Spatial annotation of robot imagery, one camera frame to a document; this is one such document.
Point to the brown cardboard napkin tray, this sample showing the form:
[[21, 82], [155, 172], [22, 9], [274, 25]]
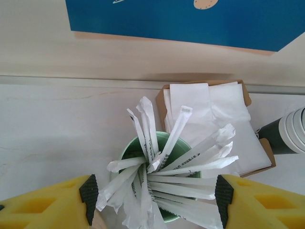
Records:
[[267, 150]]

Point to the paper cup stack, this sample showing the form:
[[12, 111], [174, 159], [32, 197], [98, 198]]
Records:
[[293, 133]]

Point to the white napkin pile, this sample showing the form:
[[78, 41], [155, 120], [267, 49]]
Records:
[[188, 95], [226, 102]]

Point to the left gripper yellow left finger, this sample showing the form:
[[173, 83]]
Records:
[[43, 207]]

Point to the blue floral wall panel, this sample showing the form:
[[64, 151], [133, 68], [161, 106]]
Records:
[[166, 16]]

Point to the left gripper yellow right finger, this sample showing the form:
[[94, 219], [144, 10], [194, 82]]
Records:
[[267, 207]]

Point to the green straw holder cup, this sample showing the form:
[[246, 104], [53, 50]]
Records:
[[129, 150]]

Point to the white wrapped paper straw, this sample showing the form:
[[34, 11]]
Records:
[[186, 180], [209, 142], [176, 131], [195, 212], [140, 136], [124, 163], [186, 192], [126, 198], [209, 165], [116, 188], [147, 119], [140, 205], [219, 152]]

